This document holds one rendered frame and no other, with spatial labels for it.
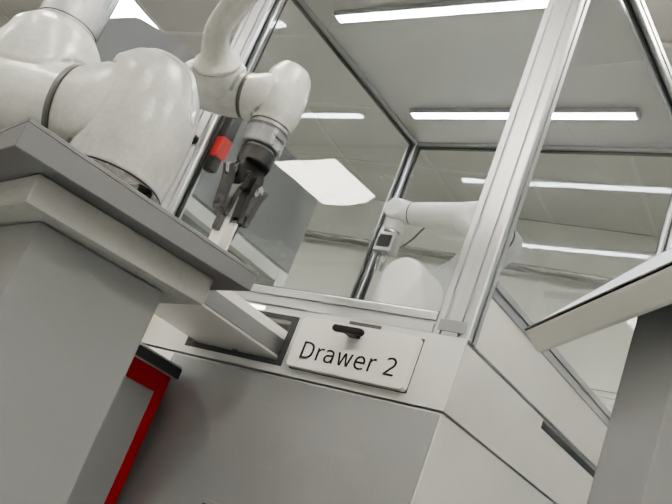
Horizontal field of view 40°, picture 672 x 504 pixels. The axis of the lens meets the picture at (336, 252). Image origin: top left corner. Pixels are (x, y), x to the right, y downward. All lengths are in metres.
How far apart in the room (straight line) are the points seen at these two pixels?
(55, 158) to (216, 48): 0.90
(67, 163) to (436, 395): 0.88
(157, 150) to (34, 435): 0.42
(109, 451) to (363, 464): 0.56
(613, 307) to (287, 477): 0.76
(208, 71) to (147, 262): 0.84
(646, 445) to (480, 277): 0.58
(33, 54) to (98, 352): 0.47
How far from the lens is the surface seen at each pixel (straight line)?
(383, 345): 1.83
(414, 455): 1.73
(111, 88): 1.37
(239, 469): 1.93
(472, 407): 1.83
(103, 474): 2.04
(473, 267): 1.83
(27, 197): 1.17
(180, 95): 1.37
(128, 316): 1.27
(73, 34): 1.49
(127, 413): 2.04
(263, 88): 1.98
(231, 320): 1.86
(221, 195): 1.89
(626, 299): 1.37
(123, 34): 2.85
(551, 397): 2.15
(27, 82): 1.43
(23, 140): 1.13
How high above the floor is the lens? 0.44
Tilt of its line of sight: 19 degrees up
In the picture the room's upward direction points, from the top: 22 degrees clockwise
